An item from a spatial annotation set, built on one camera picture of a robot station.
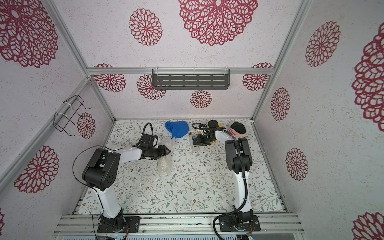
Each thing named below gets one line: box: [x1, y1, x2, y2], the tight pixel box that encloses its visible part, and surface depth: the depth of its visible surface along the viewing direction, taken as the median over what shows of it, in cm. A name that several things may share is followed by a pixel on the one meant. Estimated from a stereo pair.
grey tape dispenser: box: [189, 134, 200, 152], surface depth 105 cm
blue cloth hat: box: [165, 120, 189, 139], surface depth 115 cm
